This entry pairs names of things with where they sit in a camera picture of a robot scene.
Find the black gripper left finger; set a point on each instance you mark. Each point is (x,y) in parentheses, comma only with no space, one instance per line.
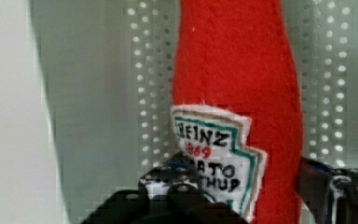
(167,194)

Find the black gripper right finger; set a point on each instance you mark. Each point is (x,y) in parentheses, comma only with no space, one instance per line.
(330,194)

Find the red felt ketchup bottle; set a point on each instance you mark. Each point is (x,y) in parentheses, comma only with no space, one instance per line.
(236,109)

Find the pale green oval strainer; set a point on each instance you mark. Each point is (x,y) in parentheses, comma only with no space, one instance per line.
(107,72)

